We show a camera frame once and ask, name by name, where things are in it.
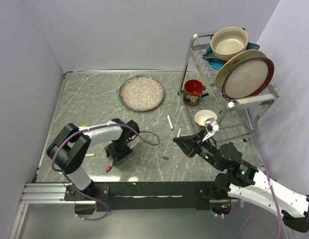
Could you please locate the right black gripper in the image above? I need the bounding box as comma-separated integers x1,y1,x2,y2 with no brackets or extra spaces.
173,128,223,171

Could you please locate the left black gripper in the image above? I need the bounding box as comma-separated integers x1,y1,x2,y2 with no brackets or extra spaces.
104,139,132,165

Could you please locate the red pen cap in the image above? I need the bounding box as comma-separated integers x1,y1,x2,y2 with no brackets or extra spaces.
106,165,112,172

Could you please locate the white pen red tip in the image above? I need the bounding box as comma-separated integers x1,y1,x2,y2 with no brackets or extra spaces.
177,127,182,138

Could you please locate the white pen green tip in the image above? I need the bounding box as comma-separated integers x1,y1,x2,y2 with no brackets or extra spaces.
167,114,174,130

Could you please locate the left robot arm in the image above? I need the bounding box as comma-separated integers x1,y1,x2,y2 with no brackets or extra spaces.
55,119,140,200

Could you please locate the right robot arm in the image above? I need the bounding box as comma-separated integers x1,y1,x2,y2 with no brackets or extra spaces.
173,130,309,233

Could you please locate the white pen yellow tip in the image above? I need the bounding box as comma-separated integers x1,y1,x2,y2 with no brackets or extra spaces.
85,153,96,157

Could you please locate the small white cup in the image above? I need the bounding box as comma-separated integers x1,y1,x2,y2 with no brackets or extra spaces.
194,110,217,130

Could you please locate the metal dish rack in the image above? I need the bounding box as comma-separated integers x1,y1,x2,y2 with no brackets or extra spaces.
178,31,279,133

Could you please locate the red skull mug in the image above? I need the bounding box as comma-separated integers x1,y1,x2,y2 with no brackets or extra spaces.
183,79,209,106

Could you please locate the speckled round plate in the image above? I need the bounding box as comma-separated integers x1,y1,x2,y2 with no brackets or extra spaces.
118,75,165,112

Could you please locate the black base beam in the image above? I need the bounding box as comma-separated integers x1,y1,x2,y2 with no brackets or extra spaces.
64,181,244,215

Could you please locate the beige dinner plate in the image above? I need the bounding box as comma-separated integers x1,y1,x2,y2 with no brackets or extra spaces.
215,49,267,89

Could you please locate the blue dish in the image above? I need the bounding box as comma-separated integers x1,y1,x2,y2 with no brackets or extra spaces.
202,42,260,70

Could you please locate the red rimmed plate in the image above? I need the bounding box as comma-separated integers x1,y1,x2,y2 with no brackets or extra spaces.
222,57,275,100

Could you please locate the large beige bowl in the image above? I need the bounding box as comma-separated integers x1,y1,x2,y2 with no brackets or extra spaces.
210,27,249,62

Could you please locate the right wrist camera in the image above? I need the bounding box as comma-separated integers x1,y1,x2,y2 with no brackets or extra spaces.
202,118,219,142

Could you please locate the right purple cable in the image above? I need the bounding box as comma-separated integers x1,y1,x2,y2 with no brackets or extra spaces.
218,123,283,239

